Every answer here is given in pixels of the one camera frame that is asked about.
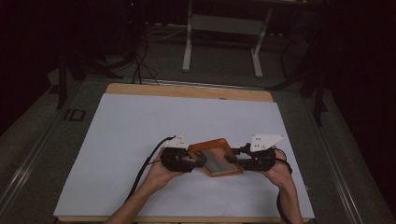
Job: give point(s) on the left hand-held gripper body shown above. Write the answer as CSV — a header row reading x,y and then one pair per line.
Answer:
x,y
174,160

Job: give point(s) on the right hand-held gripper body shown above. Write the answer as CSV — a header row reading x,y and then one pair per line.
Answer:
x,y
261,155

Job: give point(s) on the orange box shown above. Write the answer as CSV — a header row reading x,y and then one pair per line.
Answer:
x,y
218,158

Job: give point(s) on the person's left hand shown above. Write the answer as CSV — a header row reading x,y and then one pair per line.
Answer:
x,y
162,175

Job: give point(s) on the person's right hand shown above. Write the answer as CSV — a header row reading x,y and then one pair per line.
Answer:
x,y
280,172

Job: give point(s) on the white table mat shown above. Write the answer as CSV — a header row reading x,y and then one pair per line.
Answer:
x,y
155,124

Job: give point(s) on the wooden table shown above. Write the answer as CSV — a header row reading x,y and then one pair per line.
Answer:
x,y
186,91

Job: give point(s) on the black metal stand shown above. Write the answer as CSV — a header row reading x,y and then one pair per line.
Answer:
x,y
62,81
318,99

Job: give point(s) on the black floor socket box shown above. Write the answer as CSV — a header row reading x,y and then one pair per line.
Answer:
x,y
74,114

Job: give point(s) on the metal floor rail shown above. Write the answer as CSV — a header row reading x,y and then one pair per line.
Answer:
x,y
336,161
28,165

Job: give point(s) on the white metal desk frame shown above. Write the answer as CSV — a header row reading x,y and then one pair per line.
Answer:
x,y
224,25

